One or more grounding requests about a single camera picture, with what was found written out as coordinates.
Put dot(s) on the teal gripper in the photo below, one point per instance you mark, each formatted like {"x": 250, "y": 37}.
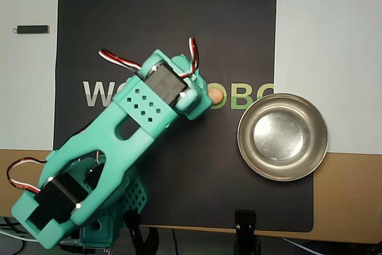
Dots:
{"x": 206, "y": 97}

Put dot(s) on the cork ball with black band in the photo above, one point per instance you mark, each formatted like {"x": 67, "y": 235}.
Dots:
{"x": 216, "y": 96}

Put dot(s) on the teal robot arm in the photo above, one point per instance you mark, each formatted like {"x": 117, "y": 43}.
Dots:
{"x": 98, "y": 135}

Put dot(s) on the metal bowl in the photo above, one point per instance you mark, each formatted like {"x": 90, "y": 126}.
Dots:
{"x": 280, "y": 138}

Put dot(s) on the black WOWROBO mat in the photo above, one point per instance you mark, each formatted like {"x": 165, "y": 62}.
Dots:
{"x": 167, "y": 13}

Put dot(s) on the black table clamp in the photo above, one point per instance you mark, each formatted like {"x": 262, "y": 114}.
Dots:
{"x": 134, "y": 228}

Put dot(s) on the white paper sheet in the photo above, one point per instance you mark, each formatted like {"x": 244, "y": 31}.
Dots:
{"x": 27, "y": 87}
{"x": 328, "y": 28}

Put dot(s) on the black USB stick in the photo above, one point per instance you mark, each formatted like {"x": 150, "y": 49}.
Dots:
{"x": 31, "y": 29}

